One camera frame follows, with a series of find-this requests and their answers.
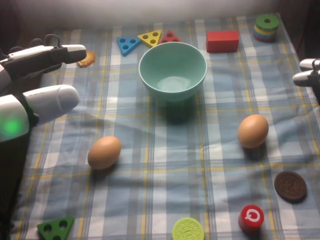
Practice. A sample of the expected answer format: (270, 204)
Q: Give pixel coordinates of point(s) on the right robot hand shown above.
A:
(308, 78)

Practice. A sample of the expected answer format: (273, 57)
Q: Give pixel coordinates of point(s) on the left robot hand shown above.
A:
(50, 100)

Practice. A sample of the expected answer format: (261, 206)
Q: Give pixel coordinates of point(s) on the brown egg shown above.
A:
(253, 131)
(104, 153)

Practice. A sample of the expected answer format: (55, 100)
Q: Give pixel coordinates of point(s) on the teal bowl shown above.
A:
(172, 72)

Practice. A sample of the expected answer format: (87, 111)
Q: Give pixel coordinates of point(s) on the tan swirl cookie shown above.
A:
(88, 60)

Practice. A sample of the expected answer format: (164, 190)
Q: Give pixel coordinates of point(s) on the red rectangular block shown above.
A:
(222, 41)

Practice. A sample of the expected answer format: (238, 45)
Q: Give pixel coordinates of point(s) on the blue triangle block with holes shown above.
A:
(127, 45)

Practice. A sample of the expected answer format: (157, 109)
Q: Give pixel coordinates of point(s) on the brown sandwich cookie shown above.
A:
(290, 186)

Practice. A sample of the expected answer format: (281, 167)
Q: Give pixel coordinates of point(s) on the yellow triangle block with holes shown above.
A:
(150, 38)

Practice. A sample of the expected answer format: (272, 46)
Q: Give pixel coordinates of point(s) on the green triangle block with holes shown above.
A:
(58, 228)

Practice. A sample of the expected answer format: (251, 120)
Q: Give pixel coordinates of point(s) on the red triangle block with holes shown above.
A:
(170, 37)

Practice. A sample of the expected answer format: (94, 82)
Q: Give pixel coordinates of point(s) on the blue plaid tablecloth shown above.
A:
(160, 180)

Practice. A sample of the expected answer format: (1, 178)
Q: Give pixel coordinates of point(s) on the red cylinder with white logo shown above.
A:
(251, 218)

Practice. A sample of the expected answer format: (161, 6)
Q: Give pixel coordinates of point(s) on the green sandwich cookie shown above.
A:
(188, 229)

